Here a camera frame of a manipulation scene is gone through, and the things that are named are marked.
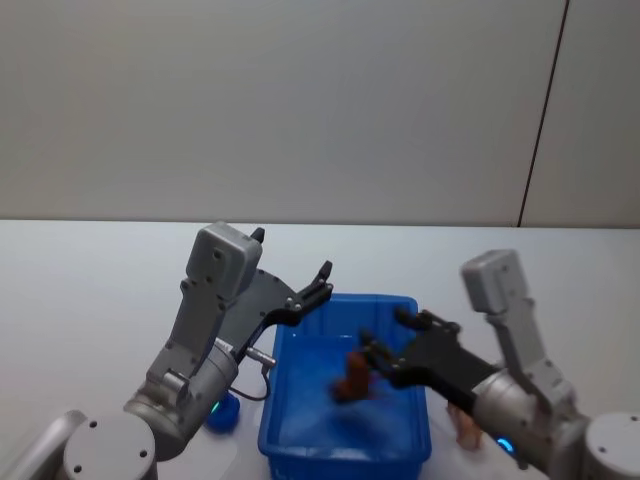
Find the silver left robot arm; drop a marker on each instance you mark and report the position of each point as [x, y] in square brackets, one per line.
[199, 327]

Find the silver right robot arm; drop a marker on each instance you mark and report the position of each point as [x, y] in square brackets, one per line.
[520, 327]

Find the small blue round cap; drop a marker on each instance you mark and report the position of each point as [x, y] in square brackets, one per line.
[224, 419]

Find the brown toy piece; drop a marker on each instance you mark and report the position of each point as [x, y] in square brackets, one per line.
[356, 377]

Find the blue plastic bin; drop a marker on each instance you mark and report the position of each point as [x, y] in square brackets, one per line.
[305, 400]

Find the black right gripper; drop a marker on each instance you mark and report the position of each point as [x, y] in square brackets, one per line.
[440, 365]

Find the pale pink toy piece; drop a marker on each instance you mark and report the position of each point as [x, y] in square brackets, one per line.
[468, 433]

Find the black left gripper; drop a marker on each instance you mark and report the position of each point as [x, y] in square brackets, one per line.
[260, 305]

